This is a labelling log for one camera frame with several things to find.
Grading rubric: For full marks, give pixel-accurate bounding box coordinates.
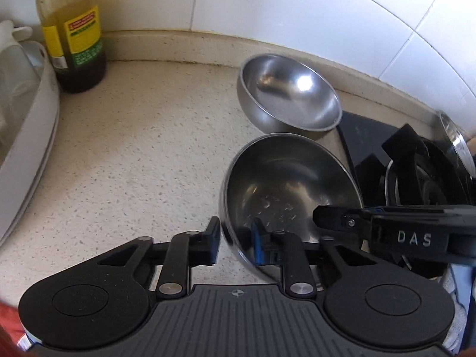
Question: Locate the black burner grate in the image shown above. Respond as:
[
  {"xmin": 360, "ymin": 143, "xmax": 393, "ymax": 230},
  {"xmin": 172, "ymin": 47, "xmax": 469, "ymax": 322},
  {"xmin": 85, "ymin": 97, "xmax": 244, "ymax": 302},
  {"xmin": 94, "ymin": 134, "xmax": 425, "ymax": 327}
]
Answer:
[{"xmin": 380, "ymin": 123, "xmax": 476, "ymax": 270}]

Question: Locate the red cloth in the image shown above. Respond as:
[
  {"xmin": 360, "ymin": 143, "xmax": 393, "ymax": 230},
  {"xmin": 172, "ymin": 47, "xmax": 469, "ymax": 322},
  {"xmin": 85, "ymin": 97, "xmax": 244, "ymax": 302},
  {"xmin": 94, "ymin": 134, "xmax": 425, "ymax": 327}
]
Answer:
[{"xmin": 0, "ymin": 302, "xmax": 24, "ymax": 348}]

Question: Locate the grey blue cloth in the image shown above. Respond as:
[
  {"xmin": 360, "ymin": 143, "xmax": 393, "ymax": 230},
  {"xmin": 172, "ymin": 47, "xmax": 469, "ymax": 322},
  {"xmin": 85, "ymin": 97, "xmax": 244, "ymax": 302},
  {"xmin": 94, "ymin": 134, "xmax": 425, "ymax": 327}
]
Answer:
[{"xmin": 440, "ymin": 263, "xmax": 470, "ymax": 355}]

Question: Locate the yellow green label sauce bottle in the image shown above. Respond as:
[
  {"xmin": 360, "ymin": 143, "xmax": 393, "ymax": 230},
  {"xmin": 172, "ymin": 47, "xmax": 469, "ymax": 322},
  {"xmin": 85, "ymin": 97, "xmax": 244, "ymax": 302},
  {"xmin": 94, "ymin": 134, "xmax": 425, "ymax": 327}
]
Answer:
[{"xmin": 35, "ymin": 0, "xmax": 108, "ymax": 94}]

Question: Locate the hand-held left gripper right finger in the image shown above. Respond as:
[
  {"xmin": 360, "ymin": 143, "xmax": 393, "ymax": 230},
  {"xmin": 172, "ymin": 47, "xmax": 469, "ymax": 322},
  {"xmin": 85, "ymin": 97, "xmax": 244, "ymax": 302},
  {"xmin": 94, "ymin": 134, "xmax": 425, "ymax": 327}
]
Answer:
[{"xmin": 250, "ymin": 219, "xmax": 358, "ymax": 299}]

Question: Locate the stainless steel bowl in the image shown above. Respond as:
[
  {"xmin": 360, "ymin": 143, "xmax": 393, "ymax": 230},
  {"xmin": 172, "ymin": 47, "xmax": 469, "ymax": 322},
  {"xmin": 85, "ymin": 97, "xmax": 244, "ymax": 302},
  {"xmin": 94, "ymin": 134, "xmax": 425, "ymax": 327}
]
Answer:
[
  {"xmin": 219, "ymin": 132, "xmax": 366, "ymax": 288},
  {"xmin": 237, "ymin": 54, "xmax": 343, "ymax": 140}
]

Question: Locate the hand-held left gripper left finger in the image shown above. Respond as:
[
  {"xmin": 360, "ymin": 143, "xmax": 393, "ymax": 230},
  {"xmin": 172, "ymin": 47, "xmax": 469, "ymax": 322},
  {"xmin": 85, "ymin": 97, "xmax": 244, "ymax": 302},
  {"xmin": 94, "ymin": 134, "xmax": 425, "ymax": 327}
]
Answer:
[{"xmin": 97, "ymin": 216, "xmax": 223, "ymax": 300}]

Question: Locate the black glass gas stove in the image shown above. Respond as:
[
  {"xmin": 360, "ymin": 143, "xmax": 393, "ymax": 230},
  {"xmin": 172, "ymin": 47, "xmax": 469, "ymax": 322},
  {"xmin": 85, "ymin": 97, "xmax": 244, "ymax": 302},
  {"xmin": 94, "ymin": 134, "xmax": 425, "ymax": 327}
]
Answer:
[{"xmin": 336, "ymin": 109, "xmax": 476, "ymax": 280}]

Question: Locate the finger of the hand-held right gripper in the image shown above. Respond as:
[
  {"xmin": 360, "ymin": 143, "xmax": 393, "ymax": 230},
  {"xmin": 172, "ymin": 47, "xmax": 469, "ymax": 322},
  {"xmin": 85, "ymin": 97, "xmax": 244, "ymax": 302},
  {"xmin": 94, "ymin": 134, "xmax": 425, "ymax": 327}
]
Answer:
[{"xmin": 312, "ymin": 204, "xmax": 373, "ymax": 247}]

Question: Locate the steel pot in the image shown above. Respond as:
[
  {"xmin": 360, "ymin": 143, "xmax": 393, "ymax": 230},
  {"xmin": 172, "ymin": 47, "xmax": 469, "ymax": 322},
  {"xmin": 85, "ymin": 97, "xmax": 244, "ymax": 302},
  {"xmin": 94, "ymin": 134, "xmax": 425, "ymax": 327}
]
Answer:
[{"xmin": 436, "ymin": 109, "xmax": 476, "ymax": 180}]

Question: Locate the white appliance with clear lid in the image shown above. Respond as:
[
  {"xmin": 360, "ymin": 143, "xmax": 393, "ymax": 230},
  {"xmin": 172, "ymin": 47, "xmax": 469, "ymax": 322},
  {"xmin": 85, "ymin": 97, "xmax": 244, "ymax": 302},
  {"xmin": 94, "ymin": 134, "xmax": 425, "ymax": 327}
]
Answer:
[{"xmin": 0, "ymin": 20, "xmax": 61, "ymax": 248}]

